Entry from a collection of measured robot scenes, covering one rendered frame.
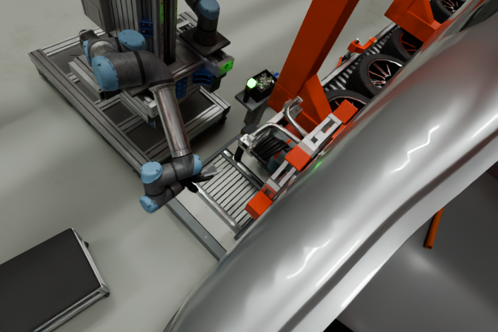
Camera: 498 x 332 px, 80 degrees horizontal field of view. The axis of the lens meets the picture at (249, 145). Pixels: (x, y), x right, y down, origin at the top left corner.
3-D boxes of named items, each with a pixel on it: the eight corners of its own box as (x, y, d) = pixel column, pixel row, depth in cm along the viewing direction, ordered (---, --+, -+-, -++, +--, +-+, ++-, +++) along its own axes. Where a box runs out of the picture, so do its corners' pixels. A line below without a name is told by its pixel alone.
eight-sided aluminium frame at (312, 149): (253, 221, 151) (290, 176, 106) (244, 213, 153) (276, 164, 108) (311, 161, 180) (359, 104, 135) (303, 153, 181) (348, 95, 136)
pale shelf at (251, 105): (251, 113, 209) (252, 110, 207) (234, 98, 213) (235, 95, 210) (287, 86, 232) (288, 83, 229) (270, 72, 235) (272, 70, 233)
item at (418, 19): (439, 54, 290) (470, 24, 261) (396, 24, 301) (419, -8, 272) (445, 48, 298) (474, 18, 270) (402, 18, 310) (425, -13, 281)
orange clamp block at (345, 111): (344, 124, 134) (359, 109, 132) (330, 113, 135) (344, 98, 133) (344, 125, 140) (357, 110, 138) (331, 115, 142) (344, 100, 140)
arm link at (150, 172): (167, 154, 110) (170, 176, 116) (135, 164, 105) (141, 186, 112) (173, 167, 104) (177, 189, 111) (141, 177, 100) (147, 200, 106)
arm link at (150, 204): (149, 203, 105) (153, 218, 110) (173, 186, 112) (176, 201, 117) (135, 193, 109) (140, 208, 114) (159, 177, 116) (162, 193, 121)
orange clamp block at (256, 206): (269, 207, 131) (256, 221, 127) (256, 195, 133) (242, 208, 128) (273, 201, 126) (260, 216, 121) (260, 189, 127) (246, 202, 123)
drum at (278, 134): (290, 181, 145) (301, 168, 133) (259, 153, 150) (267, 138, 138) (306, 164, 152) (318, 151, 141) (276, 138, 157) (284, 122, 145)
